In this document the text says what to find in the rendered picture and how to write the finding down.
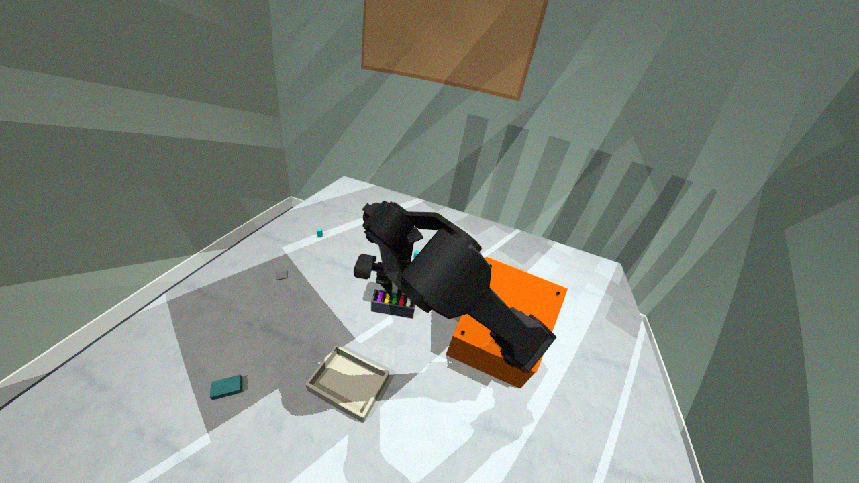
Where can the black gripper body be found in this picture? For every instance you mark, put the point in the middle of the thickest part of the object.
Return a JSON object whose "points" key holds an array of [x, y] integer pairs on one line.
{"points": [[365, 264]]}

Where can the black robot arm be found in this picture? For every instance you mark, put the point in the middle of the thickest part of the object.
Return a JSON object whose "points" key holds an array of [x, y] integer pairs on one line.
{"points": [[451, 277]]}

